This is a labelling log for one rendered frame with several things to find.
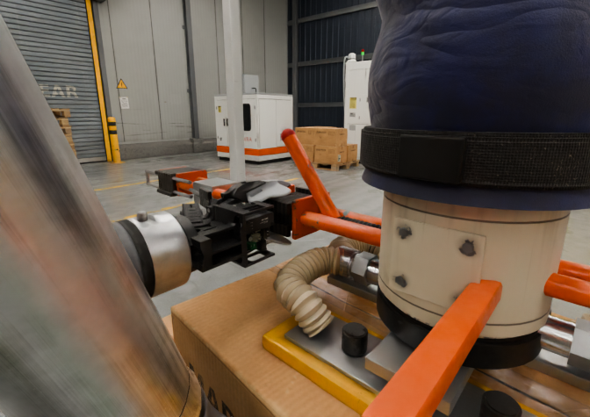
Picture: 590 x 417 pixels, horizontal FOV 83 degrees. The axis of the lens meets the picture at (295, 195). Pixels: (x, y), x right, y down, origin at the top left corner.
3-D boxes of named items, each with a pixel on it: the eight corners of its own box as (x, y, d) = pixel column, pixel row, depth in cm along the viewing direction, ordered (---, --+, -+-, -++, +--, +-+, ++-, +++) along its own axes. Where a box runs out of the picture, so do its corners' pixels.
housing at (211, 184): (240, 203, 68) (239, 181, 67) (212, 209, 63) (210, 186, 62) (219, 197, 72) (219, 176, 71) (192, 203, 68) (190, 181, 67)
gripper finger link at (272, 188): (312, 189, 51) (270, 219, 45) (284, 183, 55) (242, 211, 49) (308, 171, 50) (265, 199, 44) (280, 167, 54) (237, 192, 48)
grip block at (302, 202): (332, 225, 54) (333, 190, 53) (291, 241, 47) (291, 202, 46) (294, 215, 60) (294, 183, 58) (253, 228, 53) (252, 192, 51)
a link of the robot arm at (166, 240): (124, 283, 40) (112, 205, 37) (163, 269, 43) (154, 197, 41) (160, 312, 34) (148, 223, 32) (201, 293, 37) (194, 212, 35)
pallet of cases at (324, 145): (359, 166, 796) (361, 127, 774) (335, 171, 719) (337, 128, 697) (318, 161, 871) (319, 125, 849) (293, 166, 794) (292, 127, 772)
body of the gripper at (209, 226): (278, 255, 45) (201, 290, 37) (239, 239, 51) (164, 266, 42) (277, 201, 43) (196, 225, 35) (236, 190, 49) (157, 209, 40)
